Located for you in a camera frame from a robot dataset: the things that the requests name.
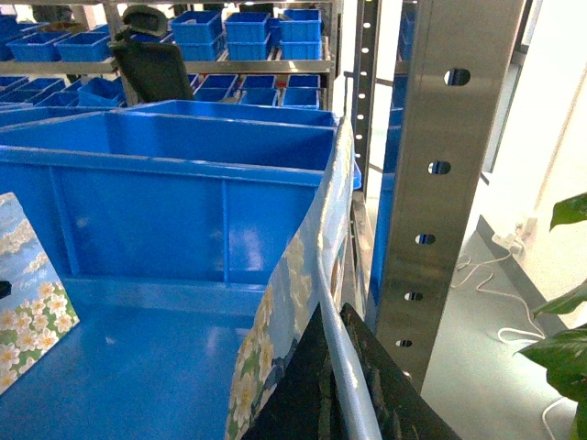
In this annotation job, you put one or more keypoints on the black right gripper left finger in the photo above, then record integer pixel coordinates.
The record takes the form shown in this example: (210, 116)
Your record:
(304, 404)

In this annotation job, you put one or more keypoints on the large blue plastic crate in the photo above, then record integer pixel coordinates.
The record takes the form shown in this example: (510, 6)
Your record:
(151, 208)

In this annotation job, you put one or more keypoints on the green potted plant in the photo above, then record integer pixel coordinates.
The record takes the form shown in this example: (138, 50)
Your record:
(563, 355)

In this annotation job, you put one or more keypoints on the flower gift bag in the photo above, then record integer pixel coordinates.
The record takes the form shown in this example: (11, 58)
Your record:
(37, 312)
(309, 274)

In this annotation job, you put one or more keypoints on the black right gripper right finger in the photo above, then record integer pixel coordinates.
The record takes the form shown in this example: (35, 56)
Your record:
(400, 411)

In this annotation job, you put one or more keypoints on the black office chair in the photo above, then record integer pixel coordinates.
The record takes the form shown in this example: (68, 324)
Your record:
(153, 67)

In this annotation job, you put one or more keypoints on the steel perforated upright post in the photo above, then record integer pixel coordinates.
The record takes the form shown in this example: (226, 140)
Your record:
(454, 78)

